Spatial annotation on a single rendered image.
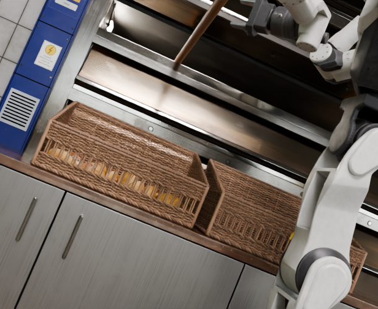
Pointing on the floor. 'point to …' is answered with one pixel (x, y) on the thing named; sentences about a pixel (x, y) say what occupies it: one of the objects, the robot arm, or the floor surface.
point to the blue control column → (36, 72)
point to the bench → (105, 250)
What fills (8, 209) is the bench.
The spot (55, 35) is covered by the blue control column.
